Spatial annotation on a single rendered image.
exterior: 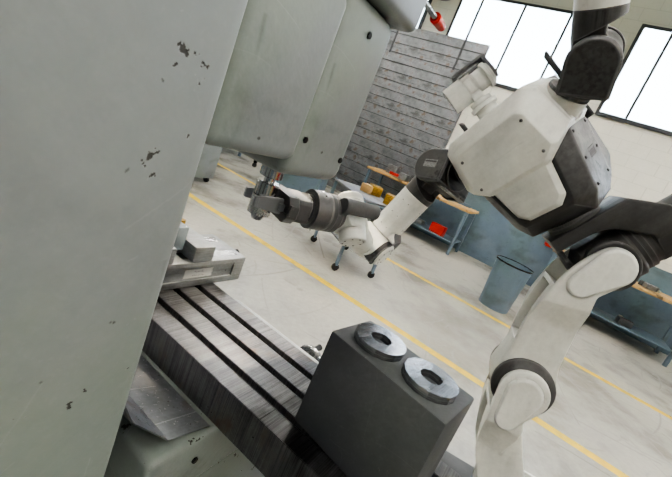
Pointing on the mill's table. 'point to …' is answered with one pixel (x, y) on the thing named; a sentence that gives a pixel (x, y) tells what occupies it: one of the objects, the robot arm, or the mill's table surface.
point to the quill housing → (338, 93)
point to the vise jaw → (197, 247)
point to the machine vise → (207, 270)
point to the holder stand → (380, 405)
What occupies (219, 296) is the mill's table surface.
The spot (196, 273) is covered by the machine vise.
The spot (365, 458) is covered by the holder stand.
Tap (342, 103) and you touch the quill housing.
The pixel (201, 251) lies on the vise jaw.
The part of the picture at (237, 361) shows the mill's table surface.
